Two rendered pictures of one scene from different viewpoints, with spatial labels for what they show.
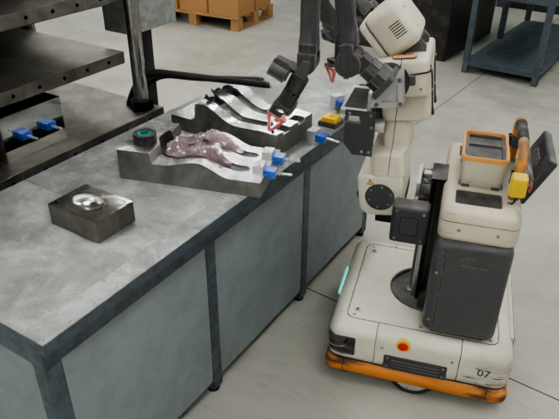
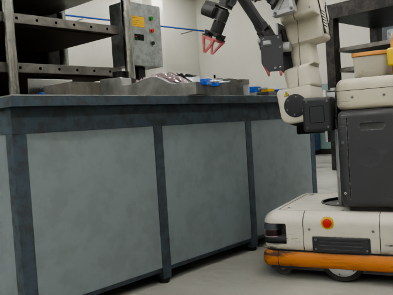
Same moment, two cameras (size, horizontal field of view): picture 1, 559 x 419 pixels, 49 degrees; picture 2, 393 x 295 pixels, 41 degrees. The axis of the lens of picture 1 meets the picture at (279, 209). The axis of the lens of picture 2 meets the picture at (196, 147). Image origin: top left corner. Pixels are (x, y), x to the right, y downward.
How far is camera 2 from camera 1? 1.29 m
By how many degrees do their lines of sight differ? 31
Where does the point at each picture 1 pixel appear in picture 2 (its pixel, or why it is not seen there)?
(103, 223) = (76, 85)
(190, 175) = (148, 88)
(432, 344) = (352, 216)
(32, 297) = not seen: hidden behind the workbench
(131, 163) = (109, 88)
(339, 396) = (276, 283)
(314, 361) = (257, 271)
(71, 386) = (31, 165)
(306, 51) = not seen: outside the picture
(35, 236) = not seen: hidden behind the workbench
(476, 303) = (382, 166)
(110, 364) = (65, 171)
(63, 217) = (52, 91)
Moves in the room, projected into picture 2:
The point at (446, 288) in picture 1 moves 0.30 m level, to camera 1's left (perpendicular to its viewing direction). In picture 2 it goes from (354, 155) to (277, 160)
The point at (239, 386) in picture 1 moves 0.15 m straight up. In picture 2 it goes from (187, 281) to (185, 246)
